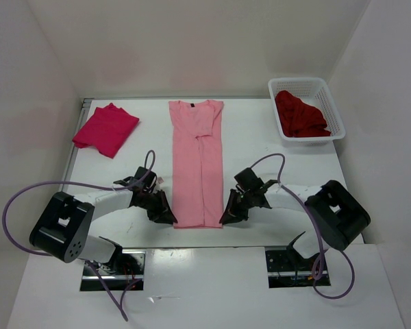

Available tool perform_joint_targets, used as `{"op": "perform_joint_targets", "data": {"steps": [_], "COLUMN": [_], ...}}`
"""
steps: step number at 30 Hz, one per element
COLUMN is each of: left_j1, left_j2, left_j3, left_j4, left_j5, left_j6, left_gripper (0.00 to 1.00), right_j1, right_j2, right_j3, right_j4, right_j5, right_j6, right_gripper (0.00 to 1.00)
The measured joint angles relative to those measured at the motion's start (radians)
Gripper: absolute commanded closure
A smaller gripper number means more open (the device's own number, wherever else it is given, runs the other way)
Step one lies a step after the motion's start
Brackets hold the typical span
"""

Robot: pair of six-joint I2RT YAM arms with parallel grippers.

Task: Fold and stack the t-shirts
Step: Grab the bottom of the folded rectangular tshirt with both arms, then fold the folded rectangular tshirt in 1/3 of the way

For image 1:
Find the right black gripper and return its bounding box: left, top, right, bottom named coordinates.
left=219, top=188, right=255, bottom=224

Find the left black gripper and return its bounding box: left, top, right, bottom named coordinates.
left=139, top=188, right=177, bottom=225

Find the light pink t shirt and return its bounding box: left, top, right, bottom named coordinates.
left=169, top=100, right=224, bottom=228

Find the magenta red t shirt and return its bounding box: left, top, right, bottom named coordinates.
left=72, top=103, right=140, bottom=159

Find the dark red t shirt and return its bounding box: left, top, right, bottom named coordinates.
left=275, top=90, right=331, bottom=138

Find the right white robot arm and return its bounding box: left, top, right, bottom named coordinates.
left=220, top=167, right=371, bottom=269

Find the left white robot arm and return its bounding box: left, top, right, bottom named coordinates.
left=29, top=167, right=177, bottom=274

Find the white plastic basket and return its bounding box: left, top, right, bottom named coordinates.
left=268, top=77, right=346, bottom=145

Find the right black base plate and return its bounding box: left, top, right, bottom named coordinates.
left=265, top=246, right=317, bottom=289

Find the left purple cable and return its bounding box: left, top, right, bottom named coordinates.
left=2, top=149, right=157, bottom=322

